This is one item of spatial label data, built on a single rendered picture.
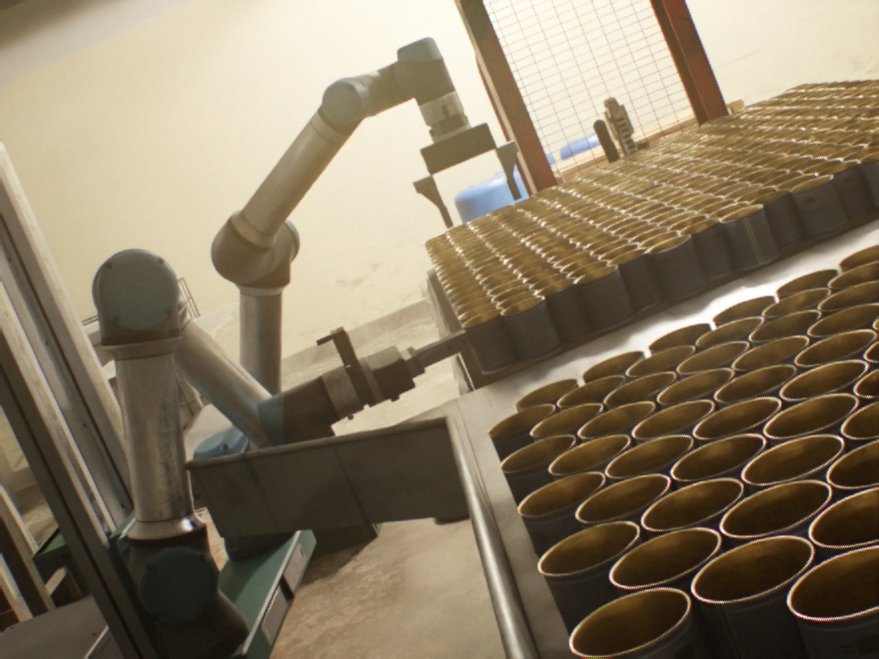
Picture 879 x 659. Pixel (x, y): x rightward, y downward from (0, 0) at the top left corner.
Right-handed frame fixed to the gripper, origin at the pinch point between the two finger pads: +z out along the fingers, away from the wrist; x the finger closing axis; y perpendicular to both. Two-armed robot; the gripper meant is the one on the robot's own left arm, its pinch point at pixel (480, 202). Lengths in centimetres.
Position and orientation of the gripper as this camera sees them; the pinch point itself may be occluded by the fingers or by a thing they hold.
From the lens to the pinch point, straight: 226.2
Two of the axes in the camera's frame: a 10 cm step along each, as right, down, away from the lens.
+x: -9.2, 3.9, -0.1
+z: 3.8, 9.1, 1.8
